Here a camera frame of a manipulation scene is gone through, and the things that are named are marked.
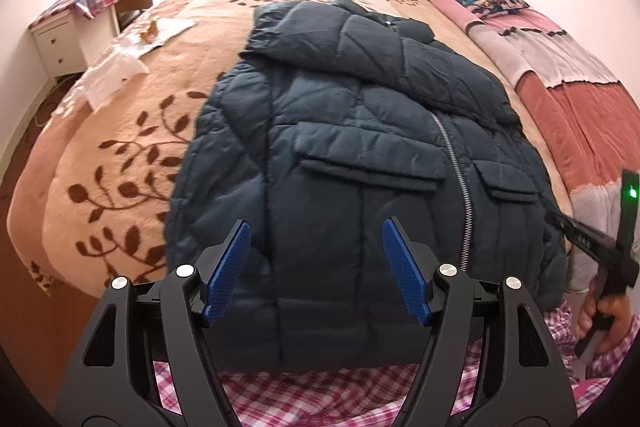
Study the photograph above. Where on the beige leaf-pattern bed blanket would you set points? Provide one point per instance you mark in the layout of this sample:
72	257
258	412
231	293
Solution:
92	200

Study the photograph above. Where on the white cloth on bed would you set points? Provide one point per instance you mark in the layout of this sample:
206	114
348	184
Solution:
122	61

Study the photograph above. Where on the pink and rust striped blanket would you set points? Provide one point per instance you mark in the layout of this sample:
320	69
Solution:
586	117

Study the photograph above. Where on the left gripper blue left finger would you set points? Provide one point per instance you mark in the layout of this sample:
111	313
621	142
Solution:
222	265

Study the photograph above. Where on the right forearm plaid sleeve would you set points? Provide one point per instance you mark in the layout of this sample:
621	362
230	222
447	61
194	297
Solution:
611	351

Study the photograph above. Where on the person's right hand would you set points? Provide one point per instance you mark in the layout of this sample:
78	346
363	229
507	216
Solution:
607	316

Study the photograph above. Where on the white bedside drawer cabinet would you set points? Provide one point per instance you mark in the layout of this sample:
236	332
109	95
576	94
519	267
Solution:
68	43

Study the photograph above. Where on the pink plaid shirt torso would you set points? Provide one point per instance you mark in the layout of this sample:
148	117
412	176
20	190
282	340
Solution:
348	397

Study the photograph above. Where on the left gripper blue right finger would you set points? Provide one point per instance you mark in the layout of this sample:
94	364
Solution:
410	280

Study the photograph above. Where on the dark navy quilted puffer jacket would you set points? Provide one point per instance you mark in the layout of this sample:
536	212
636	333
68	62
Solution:
333	120

